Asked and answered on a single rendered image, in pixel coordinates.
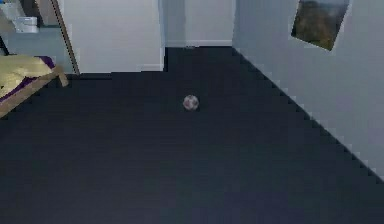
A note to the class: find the red and white ball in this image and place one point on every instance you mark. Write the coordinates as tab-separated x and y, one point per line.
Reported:
190	102

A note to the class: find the framed landscape picture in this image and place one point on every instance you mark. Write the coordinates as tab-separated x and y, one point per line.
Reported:
318	23

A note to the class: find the wooden bed with purple sheet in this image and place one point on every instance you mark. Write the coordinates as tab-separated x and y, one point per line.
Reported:
31	83

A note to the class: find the yellow blanket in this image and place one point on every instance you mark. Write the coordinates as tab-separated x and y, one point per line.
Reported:
18	70

